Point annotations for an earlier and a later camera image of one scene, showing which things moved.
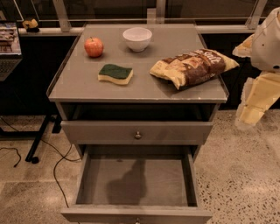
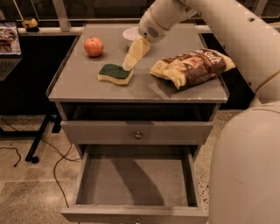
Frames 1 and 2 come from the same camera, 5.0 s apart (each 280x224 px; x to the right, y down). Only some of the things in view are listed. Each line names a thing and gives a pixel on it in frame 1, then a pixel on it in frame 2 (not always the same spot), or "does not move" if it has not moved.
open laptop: (10, 55) does not move
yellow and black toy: (31, 26) does not move
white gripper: (267, 48) to (150, 25)
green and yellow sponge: (113, 73) does not move
